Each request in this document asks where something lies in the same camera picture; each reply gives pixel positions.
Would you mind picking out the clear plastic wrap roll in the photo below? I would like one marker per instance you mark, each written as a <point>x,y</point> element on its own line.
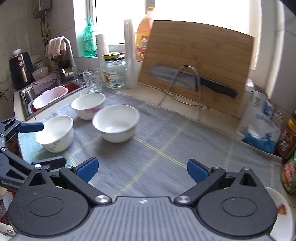
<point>101,48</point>

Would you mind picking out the pink checked rag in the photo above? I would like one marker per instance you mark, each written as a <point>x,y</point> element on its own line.
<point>54,46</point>

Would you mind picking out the white floral bowl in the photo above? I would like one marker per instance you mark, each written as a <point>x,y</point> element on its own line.
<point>55,134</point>
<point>115,122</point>
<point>87,105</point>

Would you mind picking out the white floral plate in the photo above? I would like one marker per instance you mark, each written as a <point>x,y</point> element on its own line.
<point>281,220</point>

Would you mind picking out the steel sink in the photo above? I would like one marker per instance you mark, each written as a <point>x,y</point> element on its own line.
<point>26,102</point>

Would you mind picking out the green soap pump bottle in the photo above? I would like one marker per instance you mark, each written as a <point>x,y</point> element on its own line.
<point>89,41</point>

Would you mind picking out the translucent bowl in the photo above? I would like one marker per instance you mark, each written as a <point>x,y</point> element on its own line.
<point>40,73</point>

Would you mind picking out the dark vinegar bottle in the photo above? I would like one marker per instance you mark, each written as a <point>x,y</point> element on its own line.
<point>286,141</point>

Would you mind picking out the glass jar with yellow lid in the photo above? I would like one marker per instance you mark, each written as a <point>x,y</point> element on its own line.
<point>114,74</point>

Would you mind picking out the stack of white dishes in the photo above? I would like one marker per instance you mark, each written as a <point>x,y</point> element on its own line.
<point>37,60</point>

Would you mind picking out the bamboo cutting board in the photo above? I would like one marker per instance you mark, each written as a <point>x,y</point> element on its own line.
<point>196,46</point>

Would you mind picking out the pink white basin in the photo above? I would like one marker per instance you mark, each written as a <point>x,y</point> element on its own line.
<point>48,97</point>

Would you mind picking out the pink scalloped cloth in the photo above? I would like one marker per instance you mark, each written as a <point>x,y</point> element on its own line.
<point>44,82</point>

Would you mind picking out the green lidded sauce jar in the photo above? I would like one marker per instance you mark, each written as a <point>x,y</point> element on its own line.
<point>290,176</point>

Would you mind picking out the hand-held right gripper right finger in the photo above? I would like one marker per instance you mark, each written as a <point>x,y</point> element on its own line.
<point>196,170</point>

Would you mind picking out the wall water heater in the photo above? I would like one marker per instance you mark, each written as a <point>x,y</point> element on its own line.
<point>44,4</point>

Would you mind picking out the small white dish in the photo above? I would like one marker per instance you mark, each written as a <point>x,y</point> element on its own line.
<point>16,51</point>

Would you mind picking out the red basin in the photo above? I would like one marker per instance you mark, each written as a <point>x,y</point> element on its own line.
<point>72,87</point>

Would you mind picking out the steel faucet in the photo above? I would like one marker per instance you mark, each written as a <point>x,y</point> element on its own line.
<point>71,60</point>

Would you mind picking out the tall stack of plastic cups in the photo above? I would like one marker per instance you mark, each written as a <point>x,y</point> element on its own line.
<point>130,53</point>

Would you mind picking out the white blue salt bag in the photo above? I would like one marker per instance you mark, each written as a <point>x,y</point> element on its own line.
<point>259,129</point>

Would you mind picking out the black air fryer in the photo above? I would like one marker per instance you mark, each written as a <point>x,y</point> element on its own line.
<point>20,69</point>

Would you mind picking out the clear glass cup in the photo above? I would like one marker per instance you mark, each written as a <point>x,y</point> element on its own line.
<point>92,81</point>

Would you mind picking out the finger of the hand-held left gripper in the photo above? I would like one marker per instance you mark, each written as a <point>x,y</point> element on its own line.
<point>31,127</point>
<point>53,161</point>

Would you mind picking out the grey green checked towel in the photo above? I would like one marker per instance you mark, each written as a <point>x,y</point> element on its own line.
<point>161,129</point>

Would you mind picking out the orange liquid bottle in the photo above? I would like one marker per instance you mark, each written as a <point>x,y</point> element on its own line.
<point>144,34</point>

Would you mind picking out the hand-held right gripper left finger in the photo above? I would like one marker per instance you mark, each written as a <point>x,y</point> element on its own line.
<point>89,168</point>

